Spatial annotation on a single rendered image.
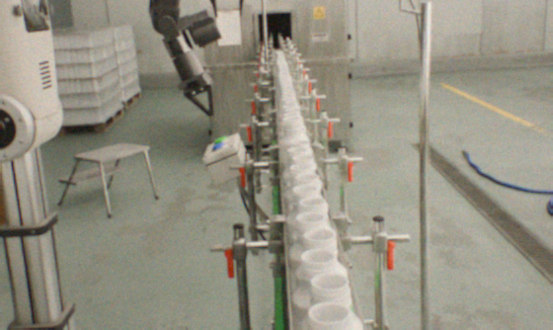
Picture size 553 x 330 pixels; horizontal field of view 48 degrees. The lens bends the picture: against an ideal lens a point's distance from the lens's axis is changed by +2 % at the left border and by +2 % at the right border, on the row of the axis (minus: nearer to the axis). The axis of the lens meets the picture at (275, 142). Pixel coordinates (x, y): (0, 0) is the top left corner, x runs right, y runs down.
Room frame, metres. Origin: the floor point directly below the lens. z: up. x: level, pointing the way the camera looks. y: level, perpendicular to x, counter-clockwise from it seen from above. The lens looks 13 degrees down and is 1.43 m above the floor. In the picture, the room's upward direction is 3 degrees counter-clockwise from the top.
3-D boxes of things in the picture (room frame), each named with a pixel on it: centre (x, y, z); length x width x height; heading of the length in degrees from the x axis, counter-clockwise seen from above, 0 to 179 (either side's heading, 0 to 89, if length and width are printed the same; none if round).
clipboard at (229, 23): (5.52, 0.36, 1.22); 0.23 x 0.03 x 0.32; 90
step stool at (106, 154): (4.41, 1.29, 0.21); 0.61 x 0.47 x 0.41; 53
